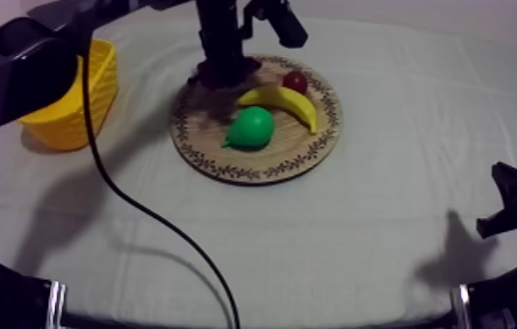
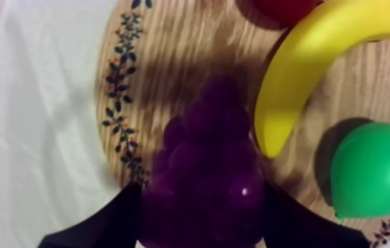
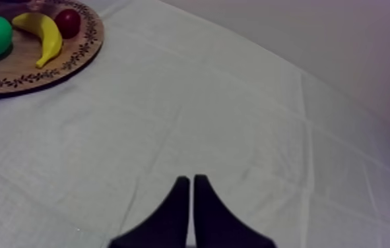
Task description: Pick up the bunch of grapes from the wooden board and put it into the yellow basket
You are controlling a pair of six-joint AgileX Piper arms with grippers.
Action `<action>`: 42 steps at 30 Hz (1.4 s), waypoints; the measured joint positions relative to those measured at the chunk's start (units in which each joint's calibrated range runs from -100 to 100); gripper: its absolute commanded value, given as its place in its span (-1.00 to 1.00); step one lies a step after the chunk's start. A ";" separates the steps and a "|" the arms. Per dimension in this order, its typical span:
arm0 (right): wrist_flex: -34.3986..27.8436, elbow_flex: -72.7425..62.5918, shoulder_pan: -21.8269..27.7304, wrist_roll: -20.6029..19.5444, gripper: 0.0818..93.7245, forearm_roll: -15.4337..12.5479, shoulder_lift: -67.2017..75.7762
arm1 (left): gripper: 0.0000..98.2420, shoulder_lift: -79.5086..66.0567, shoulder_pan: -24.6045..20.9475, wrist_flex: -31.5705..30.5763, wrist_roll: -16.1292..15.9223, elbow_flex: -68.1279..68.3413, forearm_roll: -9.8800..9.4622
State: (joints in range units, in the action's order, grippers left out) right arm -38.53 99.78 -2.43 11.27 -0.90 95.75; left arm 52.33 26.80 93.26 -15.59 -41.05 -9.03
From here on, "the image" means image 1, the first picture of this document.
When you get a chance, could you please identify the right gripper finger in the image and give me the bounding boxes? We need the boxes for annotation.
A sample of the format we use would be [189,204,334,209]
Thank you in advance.
[476,207,516,240]
[491,161,517,203]

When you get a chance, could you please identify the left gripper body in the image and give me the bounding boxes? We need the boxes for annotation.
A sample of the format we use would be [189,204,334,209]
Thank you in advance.
[194,0,247,70]

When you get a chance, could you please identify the purple toy grapes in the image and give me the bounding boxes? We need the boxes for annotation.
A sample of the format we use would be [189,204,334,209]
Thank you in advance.
[188,57,262,92]

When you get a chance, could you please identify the round wooden board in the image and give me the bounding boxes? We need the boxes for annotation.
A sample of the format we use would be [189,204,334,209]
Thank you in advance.
[169,54,344,186]

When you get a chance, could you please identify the yellow plastic basket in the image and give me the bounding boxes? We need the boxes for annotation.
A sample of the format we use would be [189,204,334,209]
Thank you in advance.
[16,38,120,152]

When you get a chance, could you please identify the silver metal bar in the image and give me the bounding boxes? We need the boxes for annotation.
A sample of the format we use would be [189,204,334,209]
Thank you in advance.
[45,280,67,329]
[451,284,472,329]

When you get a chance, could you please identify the small red fruit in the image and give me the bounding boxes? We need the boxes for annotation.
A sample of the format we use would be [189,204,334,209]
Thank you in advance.
[283,70,309,95]

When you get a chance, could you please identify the yellow toy banana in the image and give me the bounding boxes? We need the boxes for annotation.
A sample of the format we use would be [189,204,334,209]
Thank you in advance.
[235,85,318,136]

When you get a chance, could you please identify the green toy pear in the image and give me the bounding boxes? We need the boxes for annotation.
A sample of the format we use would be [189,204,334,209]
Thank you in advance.
[220,106,276,150]

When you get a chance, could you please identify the black cable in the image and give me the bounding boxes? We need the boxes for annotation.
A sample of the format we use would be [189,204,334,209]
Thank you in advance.
[80,38,242,329]

